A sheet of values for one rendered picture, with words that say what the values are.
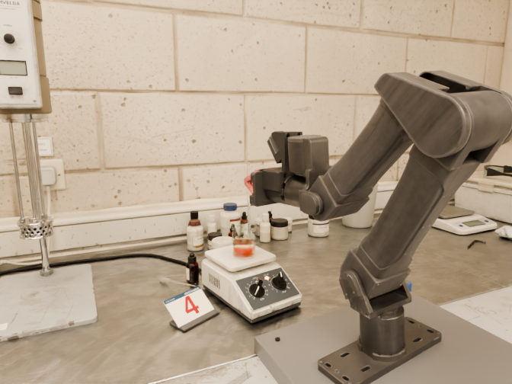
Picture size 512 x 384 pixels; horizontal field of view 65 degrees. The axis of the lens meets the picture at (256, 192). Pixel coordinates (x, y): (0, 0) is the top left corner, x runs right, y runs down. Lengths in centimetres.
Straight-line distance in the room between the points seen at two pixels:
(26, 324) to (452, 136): 77
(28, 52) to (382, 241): 67
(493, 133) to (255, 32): 100
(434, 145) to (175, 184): 95
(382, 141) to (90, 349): 58
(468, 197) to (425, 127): 131
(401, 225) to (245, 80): 91
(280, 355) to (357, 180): 29
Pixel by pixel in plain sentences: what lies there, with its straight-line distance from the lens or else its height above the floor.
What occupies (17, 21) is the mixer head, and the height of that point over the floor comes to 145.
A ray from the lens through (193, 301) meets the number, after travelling 83.
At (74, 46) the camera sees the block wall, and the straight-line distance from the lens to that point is 123.
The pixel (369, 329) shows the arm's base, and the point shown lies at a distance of 62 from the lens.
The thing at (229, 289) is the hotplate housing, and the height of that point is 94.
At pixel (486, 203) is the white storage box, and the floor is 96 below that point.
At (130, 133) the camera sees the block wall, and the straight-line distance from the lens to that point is 123.
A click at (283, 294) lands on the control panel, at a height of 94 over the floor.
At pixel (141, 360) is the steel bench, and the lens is 73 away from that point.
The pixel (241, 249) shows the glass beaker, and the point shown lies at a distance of 84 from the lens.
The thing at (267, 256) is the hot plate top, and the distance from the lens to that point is 87.
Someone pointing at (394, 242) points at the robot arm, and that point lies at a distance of 54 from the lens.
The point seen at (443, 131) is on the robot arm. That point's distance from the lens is 44.
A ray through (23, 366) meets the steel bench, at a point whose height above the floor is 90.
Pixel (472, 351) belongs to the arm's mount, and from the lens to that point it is 70.
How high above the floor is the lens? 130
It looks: 12 degrees down
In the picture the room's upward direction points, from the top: straight up
